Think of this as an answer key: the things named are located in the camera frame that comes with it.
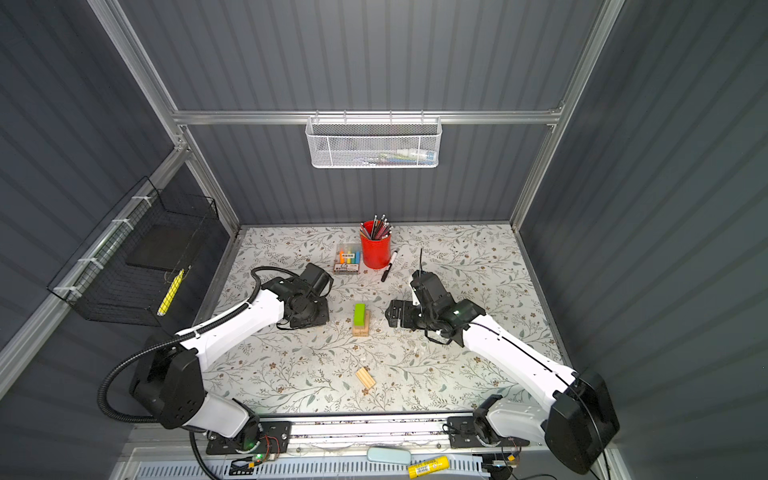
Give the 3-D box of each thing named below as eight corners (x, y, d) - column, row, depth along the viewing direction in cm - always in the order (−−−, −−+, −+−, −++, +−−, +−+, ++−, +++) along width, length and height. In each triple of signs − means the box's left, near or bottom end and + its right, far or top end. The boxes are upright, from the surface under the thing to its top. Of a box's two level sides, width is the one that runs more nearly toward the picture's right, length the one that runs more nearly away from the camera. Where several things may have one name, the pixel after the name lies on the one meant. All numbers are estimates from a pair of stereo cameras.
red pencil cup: (363, 269, 109) (360, 242, 97) (365, 249, 115) (362, 221, 104) (392, 269, 109) (392, 242, 97) (392, 249, 115) (392, 221, 103)
